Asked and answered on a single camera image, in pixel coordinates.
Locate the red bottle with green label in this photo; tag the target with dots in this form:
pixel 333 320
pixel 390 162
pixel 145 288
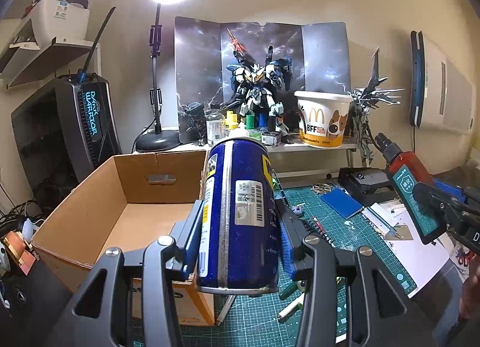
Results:
pixel 405 170

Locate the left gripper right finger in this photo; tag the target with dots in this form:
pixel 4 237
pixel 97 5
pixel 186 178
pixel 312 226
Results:
pixel 379 312

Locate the blue white robot model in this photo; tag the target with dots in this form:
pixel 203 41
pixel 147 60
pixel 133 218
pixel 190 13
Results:
pixel 255 86

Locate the black computer tower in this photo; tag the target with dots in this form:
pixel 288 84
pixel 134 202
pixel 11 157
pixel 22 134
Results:
pixel 65 130

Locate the green cutting mat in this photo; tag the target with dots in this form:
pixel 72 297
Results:
pixel 247 235

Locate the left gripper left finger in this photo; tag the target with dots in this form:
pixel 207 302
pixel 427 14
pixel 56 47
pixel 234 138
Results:
pixel 100 312

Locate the white printer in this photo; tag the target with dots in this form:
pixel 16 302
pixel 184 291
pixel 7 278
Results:
pixel 58 19

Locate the blue spray can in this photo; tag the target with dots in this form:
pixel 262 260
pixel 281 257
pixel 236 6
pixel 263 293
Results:
pixel 240 235

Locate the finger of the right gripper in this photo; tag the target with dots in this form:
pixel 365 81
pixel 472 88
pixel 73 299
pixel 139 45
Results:
pixel 459 215

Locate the right hand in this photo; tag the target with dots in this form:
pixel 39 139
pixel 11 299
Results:
pixel 469 302

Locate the McDonald's paper bucket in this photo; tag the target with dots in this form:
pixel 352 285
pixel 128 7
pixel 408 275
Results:
pixel 322 118

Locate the lightning backdrop board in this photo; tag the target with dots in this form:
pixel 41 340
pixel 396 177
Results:
pixel 212 60

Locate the cardboard box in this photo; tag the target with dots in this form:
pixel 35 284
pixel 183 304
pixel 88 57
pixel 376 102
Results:
pixel 128 202

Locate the black box on desk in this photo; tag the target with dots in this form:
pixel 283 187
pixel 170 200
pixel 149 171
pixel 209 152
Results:
pixel 366 185

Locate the blue notebook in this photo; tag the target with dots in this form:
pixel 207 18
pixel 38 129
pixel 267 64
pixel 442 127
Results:
pixel 342 203

